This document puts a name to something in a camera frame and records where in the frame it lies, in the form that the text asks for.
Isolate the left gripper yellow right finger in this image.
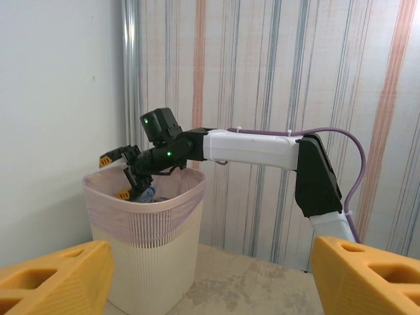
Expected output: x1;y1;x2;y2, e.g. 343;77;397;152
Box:
310;236;420;315

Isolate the clear bottle light blue label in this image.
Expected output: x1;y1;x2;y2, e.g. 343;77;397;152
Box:
133;185;158;204

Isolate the pink plastic bin liner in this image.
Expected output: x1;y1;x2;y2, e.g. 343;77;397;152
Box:
81;169;207;247

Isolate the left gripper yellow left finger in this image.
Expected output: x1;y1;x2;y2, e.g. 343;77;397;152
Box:
0;240;115;315

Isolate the beige ribbed plastic bin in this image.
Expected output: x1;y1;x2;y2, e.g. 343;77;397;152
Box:
81;169;207;309

